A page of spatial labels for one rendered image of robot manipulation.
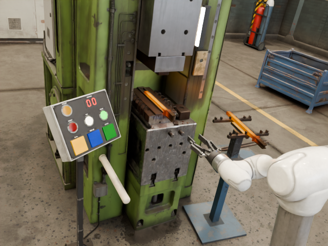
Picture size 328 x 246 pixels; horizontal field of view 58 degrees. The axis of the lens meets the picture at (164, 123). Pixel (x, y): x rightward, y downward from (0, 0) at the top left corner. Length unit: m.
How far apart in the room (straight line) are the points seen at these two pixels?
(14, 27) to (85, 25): 4.87
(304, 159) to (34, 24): 6.45
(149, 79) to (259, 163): 1.20
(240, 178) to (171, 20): 0.91
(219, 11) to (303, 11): 8.78
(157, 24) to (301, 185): 1.15
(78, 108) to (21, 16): 5.44
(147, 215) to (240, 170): 1.11
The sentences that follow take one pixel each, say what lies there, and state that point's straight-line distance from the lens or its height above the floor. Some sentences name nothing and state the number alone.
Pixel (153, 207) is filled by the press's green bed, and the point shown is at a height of 0.17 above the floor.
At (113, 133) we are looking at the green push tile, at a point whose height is 1.00.
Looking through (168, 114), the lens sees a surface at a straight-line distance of 1.90.
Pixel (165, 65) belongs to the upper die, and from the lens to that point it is 1.79.
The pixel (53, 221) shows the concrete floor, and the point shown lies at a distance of 2.55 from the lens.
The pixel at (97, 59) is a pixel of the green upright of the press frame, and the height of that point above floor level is 1.31.
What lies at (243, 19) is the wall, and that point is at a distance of 10.07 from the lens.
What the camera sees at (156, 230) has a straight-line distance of 2.48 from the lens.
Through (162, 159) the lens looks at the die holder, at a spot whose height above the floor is 0.66.
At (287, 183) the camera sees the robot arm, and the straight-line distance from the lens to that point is 0.87.
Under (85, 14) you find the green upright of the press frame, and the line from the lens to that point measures 2.09.
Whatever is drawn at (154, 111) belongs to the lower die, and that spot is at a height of 0.99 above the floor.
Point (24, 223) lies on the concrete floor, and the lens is 2.58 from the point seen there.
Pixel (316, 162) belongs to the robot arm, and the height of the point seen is 1.42.
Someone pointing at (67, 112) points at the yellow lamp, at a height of 1.16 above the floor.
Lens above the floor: 1.84
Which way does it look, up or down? 28 degrees down
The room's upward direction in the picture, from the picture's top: 8 degrees clockwise
